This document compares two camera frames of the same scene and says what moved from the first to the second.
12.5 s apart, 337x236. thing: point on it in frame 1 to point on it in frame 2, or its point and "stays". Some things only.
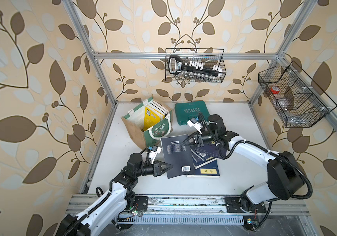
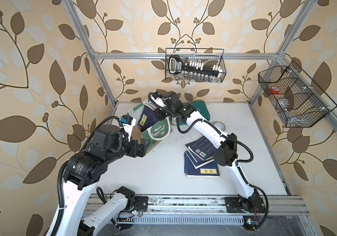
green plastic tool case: x=184 y=111 stays
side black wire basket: x=299 y=103 stays
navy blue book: x=208 y=151 to x=148 y=117
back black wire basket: x=195 y=65 stays
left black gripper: x=156 y=171 to x=134 y=151
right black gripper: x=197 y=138 to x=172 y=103
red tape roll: x=275 y=89 stays
